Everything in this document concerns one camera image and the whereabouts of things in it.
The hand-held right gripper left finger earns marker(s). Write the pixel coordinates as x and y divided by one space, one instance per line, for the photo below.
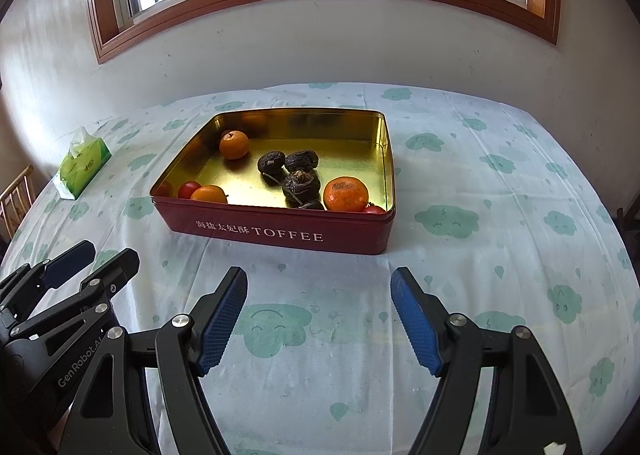
222 325

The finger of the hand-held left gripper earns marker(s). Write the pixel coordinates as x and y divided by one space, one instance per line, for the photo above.
117 270
70 262

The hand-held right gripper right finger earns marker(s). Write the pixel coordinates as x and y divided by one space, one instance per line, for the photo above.
415 325

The red tin box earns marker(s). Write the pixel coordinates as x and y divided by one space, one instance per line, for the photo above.
280 235

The red tomato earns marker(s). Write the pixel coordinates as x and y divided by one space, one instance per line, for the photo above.
374 210
189 190

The small mandarin orange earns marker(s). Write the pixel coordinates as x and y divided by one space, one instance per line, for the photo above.
234 145
209 195

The large mandarin orange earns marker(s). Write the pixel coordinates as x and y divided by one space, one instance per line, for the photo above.
346 195

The dark cherry with long stem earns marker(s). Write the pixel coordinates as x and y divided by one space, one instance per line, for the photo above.
310 205

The dark water chestnut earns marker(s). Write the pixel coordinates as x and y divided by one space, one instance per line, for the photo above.
301 185
271 163
302 160

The wooden chair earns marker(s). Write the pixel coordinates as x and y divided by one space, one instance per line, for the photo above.
15 195

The cloud print tablecloth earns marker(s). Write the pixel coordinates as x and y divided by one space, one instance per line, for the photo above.
475 260

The green tissue pack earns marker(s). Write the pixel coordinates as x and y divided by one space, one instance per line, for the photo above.
82 167

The dark wooden furniture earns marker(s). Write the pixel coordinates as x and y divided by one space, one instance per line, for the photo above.
631 230

